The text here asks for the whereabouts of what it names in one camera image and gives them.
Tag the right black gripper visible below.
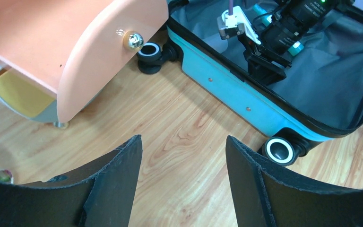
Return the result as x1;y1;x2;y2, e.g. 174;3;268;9
242;12;313;86

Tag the round pastel drawer cabinet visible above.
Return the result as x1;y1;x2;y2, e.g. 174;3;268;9
0;0;168;128

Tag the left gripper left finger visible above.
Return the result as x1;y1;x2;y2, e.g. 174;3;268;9
0;135;143;227

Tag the floral patterned placemat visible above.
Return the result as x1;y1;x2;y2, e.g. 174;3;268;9
0;169;14;184

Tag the teal tube with barcode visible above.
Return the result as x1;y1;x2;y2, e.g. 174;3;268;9
253;4;304;56

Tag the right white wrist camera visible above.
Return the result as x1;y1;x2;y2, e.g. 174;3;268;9
216;6;262;45

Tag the pink and teal kids suitcase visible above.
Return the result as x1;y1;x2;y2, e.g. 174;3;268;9
137;0;363;166

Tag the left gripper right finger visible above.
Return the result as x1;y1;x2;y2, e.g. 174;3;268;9
225;136;363;227

